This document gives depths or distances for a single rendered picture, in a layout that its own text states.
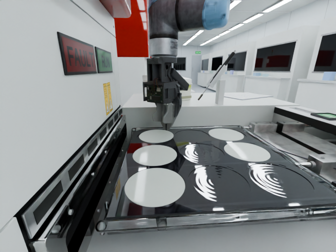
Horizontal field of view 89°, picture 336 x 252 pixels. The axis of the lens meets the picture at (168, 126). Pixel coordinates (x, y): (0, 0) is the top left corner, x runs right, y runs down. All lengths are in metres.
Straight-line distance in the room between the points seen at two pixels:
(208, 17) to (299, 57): 4.78
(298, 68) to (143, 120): 4.80
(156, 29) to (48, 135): 0.35
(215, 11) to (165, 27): 0.12
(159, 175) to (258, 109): 0.46
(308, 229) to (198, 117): 0.39
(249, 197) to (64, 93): 0.29
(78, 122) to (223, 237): 0.29
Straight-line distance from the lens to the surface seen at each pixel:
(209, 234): 0.35
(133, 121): 0.59
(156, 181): 0.31
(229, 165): 0.37
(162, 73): 0.46
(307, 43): 5.26
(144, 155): 0.39
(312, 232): 0.42
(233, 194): 0.30
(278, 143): 0.59
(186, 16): 0.45
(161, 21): 0.47
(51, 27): 0.25
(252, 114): 0.68
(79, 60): 0.29
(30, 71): 0.20
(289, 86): 5.15
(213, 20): 0.44
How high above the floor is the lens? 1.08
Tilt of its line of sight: 18 degrees down
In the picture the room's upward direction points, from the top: straight up
